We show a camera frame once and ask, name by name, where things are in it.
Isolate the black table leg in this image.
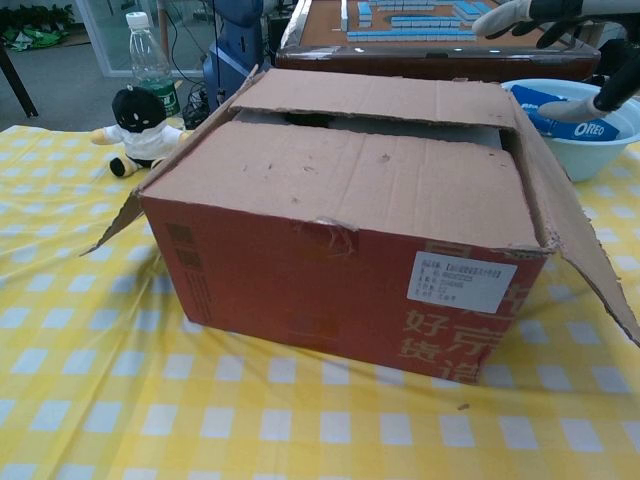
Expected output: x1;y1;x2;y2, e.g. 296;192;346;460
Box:
0;47;40;119

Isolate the light blue plastic basin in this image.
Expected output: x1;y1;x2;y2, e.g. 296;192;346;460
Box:
499;78;640;183

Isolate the blue Oreo package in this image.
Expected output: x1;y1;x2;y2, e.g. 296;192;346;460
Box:
509;83;621;142

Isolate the mahjong tile row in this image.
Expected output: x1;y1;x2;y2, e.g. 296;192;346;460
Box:
347;29;479;43
452;0;501;26
341;0;375;29
369;0;451;14
389;15;464;29

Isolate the red cardboard box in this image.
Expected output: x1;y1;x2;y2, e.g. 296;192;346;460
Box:
79;67;640;389

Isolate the wooden pole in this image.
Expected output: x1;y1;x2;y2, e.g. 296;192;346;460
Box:
156;0;169;64

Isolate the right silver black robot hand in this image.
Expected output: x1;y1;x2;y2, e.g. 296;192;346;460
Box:
472;0;640;120

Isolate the yellow white checkered tablecloth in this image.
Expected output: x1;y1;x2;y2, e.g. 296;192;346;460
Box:
0;124;640;480

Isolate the clear plastic water bottle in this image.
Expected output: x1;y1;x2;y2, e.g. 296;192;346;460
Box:
124;11;181;119

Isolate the brown mahjong table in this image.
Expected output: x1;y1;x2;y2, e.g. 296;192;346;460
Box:
273;0;602;84

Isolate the black headed plush doll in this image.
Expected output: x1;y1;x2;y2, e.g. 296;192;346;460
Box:
90;85;192;179

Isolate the blue machine base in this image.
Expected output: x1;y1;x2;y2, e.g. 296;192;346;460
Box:
202;0;271;109

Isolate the black cable bundle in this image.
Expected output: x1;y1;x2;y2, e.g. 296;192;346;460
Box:
180;82;212;132

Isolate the green black bag pile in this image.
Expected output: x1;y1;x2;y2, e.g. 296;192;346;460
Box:
0;4;76;52

